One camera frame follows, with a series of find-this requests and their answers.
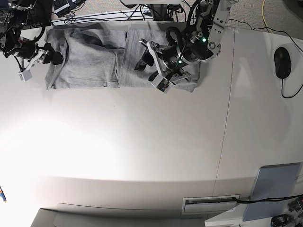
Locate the black laptop cable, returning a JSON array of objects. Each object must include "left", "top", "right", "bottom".
[{"left": 232, "top": 195, "right": 303, "bottom": 204}]

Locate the white table cable tray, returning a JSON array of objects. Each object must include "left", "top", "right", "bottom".
[{"left": 181, "top": 194, "right": 240, "bottom": 215}]

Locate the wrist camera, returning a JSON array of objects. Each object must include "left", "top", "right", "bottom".
[
  {"left": 18, "top": 70, "right": 32, "bottom": 82},
  {"left": 156, "top": 79, "right": 172, "bottom": 94}
]

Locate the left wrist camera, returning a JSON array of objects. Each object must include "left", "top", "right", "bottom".
[{"left": 156, "top": 79, "right": 172, "bottom": 94}]

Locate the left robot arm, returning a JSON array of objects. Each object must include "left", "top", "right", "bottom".
[{"left": 134, "top": 0, "right": 237, "bottom": 92}]

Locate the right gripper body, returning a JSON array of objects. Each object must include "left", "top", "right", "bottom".
[{"left": 13, "top": 43, "right": 39, "bottom": 59}]

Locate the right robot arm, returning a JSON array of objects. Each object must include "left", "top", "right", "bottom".
[{"left": 0, "top": 0, "right": 56, "bottom": 75}]

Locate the yellow floor cable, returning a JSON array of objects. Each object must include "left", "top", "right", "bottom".
[{"left": 261, "top": 0, "right": 274, "bottom": 33}]

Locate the blue orange tool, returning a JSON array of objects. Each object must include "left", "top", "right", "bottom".
[{"left": 0, "top": 187, "right": 7, "bottom": 203}]

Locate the grey T-shirt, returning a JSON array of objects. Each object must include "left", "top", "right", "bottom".
[{"left": 44, "top": 21, "right": 201, "bottom": 94}]

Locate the grey laptop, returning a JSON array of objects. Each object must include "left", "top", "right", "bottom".
[{"left": 242, "top": 163, "right": 301, "bottom": 222}]

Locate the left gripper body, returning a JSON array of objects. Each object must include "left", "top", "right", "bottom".
[{"left": 162, "top": 45, "right": 187, "bottom": 70}]

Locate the black computer mouse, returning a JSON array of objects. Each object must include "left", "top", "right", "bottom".
[{"left": 274, "top": 47, "right": 292, "bottom": 79}]

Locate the black mouse cable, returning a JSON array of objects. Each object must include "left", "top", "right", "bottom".
[{"left": 281, "top": 78, "right": 303, "bottom": 99}]

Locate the black box white label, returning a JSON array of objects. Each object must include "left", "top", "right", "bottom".
[{"left": 53, "top": 0, "right": 70, "bottom": 17}]

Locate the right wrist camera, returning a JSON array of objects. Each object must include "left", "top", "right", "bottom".
[{"left": 18, "top": 70, "right": 32, "bottom": 82}]

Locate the black device blue trim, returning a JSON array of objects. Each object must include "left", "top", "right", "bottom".
[{"left": 270, "top": 214, "right": 292, "bottom": 227}]

